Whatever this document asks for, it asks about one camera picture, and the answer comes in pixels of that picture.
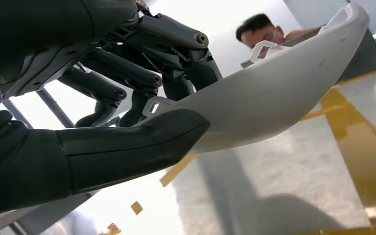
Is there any person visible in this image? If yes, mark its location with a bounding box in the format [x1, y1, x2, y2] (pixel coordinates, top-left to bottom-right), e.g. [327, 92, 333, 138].
[235, 13, 376, 83]

